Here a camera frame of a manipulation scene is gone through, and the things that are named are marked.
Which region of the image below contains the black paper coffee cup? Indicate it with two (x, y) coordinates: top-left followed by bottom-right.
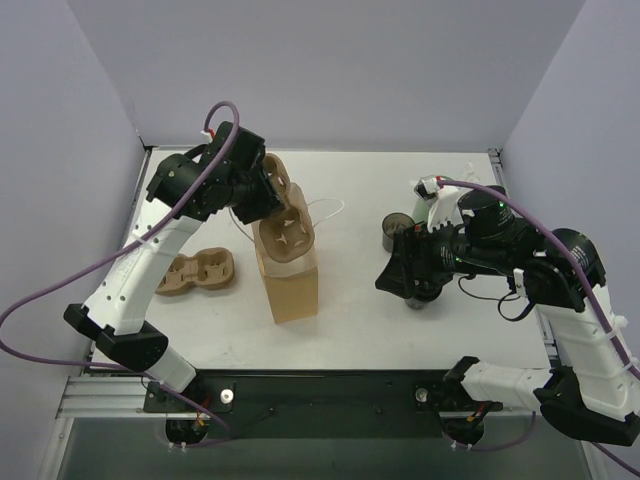
(404, 287), (442, 310)

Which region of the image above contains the brown pulp cup carrier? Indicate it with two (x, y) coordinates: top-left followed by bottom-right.
(155, 247), (236, 297)
(252, 153), (315, 264)

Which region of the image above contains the brown paper bag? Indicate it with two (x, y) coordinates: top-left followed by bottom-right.
(250, 222), (319, 324)

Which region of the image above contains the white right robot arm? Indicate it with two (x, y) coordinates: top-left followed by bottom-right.
(375, 176), (639, 447)

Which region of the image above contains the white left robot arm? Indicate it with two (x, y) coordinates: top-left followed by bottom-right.
(63, 121), (284, 411)

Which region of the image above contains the green plastic straw holder cup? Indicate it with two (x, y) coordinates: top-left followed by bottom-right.
(411, 198), (431, 224)

